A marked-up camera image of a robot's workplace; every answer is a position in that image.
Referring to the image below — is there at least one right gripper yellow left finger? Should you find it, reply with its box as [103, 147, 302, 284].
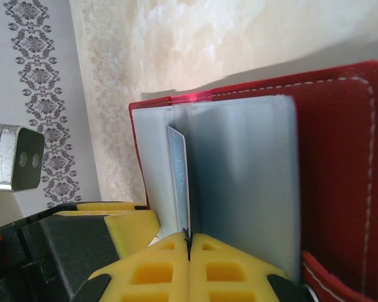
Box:
[71, 231, 190, 302]

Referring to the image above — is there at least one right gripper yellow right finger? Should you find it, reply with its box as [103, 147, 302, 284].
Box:
[187, 232, 308, 302]

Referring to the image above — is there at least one blue VIP credit card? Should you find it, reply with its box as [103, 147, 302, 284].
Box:
[164, 125, 192, 233]

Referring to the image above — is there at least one red leather card holder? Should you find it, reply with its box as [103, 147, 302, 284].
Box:
[128, 59, 378, 302]

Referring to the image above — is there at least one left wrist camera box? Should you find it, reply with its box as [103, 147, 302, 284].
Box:
[0, 122, 46, 193]

